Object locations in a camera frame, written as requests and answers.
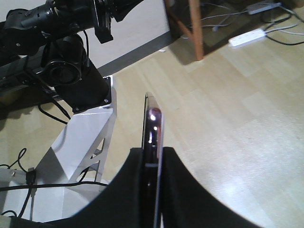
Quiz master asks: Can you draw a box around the black floor cable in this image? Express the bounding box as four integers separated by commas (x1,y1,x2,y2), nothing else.
0,148,109,219

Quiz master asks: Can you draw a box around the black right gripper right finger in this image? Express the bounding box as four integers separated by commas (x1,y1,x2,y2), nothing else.
161,147,257,228

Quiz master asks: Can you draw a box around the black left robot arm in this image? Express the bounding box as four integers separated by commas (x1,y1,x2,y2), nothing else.
0,0,139,113

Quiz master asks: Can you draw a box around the brown wooden table leg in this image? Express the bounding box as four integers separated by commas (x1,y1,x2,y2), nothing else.
164,0,204,61

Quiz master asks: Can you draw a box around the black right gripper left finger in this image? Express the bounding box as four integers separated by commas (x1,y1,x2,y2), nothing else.
10,148,143,228

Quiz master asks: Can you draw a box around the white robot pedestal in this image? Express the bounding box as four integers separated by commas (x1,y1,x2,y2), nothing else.
0,76,116,222

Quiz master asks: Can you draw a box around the white power strip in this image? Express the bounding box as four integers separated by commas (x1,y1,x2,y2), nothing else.
228,28,266,48

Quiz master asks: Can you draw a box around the grey power strip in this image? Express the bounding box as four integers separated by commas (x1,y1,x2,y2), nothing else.
246,0,282,15

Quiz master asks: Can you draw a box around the black smartphone pink frame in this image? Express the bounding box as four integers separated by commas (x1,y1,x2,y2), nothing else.
141,92,164,228

